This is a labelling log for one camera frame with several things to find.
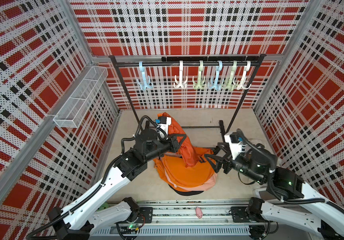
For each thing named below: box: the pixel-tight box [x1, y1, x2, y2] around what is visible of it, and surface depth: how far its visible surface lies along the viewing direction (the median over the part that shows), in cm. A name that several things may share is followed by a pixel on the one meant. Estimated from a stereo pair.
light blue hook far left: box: [137, 61, 154, 91], surface depth 68 cm
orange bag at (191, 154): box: [157, 112, 214, 167], surface depth 64 cm
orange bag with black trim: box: [163, 179, 214, 196], surface depth 78 cm
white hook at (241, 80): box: [233, 60, 252, 90], surface depth 67 cm
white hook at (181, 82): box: [173, 60, 188, 89], surface depth 67 cm
